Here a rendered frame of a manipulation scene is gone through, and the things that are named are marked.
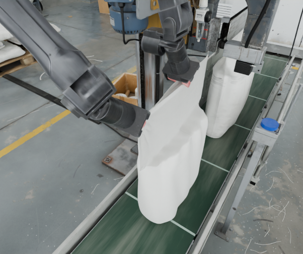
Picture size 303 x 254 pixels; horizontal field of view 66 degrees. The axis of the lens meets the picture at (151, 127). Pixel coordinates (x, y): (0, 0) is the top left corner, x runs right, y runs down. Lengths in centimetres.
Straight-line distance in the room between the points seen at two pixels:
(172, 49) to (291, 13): 314
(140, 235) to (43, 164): 114
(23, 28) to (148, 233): 95
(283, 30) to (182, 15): 319
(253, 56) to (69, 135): 167
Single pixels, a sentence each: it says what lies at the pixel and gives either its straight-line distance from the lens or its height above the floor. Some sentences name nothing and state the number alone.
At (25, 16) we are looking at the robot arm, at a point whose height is 131.
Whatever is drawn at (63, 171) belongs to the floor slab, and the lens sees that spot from 191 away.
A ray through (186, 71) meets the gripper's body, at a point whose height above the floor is 107.
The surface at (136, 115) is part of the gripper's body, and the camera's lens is 53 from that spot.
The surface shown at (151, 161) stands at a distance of 77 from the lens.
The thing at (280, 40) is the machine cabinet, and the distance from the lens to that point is 381.
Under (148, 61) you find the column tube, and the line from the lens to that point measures 127.
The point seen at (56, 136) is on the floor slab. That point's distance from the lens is 222.
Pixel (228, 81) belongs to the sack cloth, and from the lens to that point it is 133.
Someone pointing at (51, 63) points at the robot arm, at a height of 125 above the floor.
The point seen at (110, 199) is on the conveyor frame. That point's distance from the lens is 120.
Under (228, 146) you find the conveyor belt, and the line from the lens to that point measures 151.
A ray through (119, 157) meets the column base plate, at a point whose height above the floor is 2.
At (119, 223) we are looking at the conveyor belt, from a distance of 115.
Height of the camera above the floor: 140
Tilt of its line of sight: 40 degrees down
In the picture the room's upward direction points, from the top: straight up
